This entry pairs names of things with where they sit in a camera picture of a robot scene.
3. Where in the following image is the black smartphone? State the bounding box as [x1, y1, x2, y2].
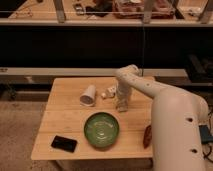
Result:
[51, 136, 77, 152]

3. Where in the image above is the tray of items on shelf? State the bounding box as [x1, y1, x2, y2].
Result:
[113, 0, 175, 19]

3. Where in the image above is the white sponge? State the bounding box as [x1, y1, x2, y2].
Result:
[116, 104, 128, 112]

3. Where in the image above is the metal shelf rack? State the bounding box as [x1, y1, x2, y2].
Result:
[0, 0, 213, 27]

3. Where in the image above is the blue box on floor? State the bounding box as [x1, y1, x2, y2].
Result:
[199, 125, 213, 144]

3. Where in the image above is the wooden table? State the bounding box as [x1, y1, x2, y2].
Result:
[31, 77, 152, 160]

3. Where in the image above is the white paper cup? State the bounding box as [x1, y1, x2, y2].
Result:
[80, 85, 96, 107]

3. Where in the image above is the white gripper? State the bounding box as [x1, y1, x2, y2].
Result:
[116, 81, 132, 108]

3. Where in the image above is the white plastic bottle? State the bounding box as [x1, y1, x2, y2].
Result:
[101, 86, 116, 99]

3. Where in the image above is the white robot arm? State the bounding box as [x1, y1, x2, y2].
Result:
[115, 65, 209, 171]

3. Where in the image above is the green ceramic bowl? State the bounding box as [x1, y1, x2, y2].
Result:
[84, 112, 120, 148]

